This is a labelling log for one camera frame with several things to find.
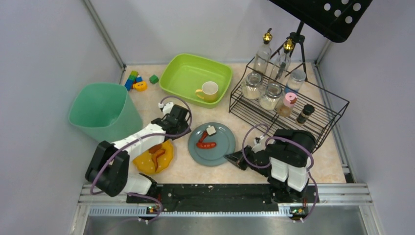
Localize red drumstick food piece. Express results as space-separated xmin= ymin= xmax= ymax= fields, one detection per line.
xmin=198 ymin=131 xmax=208 ymax=142

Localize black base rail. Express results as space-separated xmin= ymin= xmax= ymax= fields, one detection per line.
xmin=79 ymin=183 xmax=370 ymax=218

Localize green toy cube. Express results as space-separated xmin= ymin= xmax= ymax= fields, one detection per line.
xmin=149 ymin=74 xmax=159 ymax=84

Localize red chili on grey plate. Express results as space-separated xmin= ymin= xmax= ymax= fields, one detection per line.
xmin=196 ymin=142 xmax=217 ymax=149

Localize black lid spice jar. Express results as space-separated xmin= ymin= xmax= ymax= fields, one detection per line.
xmin=296 ymin=104 xmax=315 ymax=126

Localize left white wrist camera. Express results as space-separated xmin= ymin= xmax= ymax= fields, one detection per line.
xmin=158 ymin=101 xmax=174 ymax=115

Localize black tripod stand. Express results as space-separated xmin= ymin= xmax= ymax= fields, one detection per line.
xmin=270 ymin=21 xmax=308 ymax=81

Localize yellow and white mug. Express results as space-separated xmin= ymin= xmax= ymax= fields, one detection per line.
xmin=195 ymin=81 xmax=219 ymax=103

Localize teal trash bin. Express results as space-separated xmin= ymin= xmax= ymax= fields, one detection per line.
xmin=68 ymin=83 xmax=143 ymax=142

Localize gold top oil bottle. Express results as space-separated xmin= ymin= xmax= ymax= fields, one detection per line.
xmin=270 ymin=39 xmax=294 ymax=83
xmin=253 ymin=28 xmax=273 ymax=75

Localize pink lid spice jar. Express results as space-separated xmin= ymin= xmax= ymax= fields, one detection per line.
xmin=276 ymin=92 xmax=298 ymax=117

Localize white cube food piece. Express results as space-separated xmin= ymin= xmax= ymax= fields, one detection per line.
xmin=206 ymin=126 xmax=216 ymax=136

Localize purple cable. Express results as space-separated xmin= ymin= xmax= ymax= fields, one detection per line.
xmin=90 ymin=95 xmax=193 ymax=223
xmin=241 ymin=123 xmax=320 ymax=223

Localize grey-blue plate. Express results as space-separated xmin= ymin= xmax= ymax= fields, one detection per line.
xmin=187 ymin=122 xmax=236 ymax=166

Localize black perforated tray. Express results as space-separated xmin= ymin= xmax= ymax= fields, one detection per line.
xmin=272 ymin=0 xmax=372 ymax=43

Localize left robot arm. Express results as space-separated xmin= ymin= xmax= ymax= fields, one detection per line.
xmin=85 ymin=102 xmax=192 ymax=197

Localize green plastic basin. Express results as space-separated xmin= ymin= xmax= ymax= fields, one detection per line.
xmin=159 ymin=53 xmax=233 ymax=109

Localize silver lid blue label jar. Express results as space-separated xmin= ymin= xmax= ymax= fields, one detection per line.
xmin=284 ymin=69 xmax=306 ymax=94

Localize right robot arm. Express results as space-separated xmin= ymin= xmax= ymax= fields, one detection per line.
xmin=225 ymin=129 xmax=316 ymax=203

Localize stacked toy blocks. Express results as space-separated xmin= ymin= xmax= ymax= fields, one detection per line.
xmin=124 ymin=70 xmax=142 ymax=91

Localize black wire rack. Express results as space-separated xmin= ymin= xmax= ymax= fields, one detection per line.
xmin=229 ymin=61 xmax=349 ymax=152

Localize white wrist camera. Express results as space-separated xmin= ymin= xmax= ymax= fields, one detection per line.
xmin=158 ymin=101 xmax=174 ymax=115
xmin=252 ymin=136 xmax=265 ymax=153

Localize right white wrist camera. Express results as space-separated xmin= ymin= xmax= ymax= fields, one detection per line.
xmin=252 ymin=136 xmax=265 ymax=153

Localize orange toy piece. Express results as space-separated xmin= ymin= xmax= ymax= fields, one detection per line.
xmin=133 ymin=81 xmax=148 ymax=92

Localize yellow scalloped plate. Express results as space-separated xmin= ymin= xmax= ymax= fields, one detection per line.
xmin=133 ymin=140 xmax=174 ymax=175

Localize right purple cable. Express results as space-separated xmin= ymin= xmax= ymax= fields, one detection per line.
xmin=241 ymin=123 xmax=320 ymax=223

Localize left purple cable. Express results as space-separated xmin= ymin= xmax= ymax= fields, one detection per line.
xmin=90 ymin=95 xmax=193 ymax=223

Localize brown food scraps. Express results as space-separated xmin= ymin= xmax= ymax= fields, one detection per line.
xmin=148 ymin=144 xmax=165 ymax=171

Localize glass jar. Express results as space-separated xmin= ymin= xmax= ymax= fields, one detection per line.
xmin=241 ymin=72 xmax=263 ymax=99
xmin=259 ymin=83 xmax=282 ymax=110

